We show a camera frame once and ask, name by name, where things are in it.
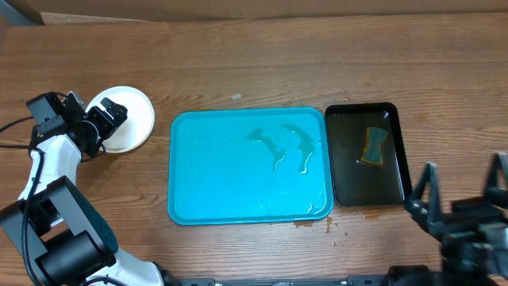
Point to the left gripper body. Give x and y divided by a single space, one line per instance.
93 130

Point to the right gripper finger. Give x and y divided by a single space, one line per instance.
424 201
495 190

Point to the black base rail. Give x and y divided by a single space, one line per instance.
354 280

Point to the white plate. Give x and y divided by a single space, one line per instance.
140 118

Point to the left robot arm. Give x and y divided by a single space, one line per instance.
63 240

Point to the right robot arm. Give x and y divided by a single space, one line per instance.
462 263

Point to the green yellow sponge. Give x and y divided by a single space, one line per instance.
372 153

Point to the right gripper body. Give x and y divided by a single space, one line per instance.
465 210

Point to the teal plastic tray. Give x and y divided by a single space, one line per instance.
249 166

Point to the black water tray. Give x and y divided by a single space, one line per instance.
358 184

